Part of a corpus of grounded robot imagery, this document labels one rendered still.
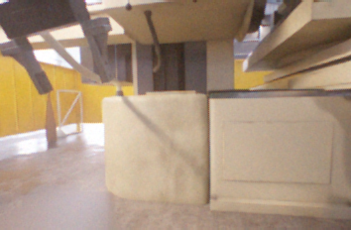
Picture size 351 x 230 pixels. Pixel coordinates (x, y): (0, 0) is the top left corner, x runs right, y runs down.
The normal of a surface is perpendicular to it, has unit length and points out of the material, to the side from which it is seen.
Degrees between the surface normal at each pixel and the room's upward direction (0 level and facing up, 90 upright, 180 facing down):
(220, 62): 90
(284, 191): 90
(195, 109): 90
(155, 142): 90
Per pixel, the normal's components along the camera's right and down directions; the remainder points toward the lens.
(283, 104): -0.16, 0.07
